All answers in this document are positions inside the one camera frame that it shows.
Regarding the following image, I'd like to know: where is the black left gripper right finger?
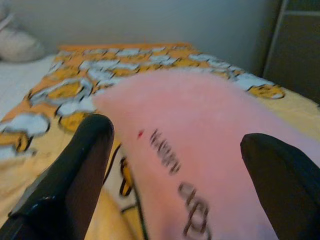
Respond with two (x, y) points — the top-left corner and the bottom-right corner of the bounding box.
(240, 132), (320, 240)

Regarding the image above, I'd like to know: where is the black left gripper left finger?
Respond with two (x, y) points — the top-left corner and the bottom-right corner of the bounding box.
(0, 113), (115, 240)

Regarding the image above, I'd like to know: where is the pink printed pillow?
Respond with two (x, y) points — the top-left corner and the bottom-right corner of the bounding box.
(92, 67), (320, 240)

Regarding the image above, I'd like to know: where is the yellow egg print blanket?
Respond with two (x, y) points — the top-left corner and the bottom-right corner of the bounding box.
(0, 42), (320, 240)

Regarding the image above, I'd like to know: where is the white bed sheet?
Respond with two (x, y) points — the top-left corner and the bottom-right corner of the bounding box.
(0, 53), (57, 121)

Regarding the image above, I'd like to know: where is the grey sliding door wardrobe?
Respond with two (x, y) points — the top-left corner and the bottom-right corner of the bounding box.
(261, 0), (320, 105)

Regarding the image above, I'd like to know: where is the beige plush toy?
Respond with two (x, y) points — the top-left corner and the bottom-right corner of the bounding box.
(0, 12), (46, 62)

